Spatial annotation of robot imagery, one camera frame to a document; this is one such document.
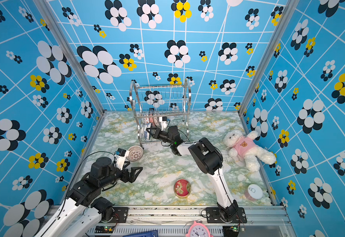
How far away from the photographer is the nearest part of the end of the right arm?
0.79m

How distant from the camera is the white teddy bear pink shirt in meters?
0.81

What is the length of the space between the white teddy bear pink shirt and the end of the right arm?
Result: 0.36 metres
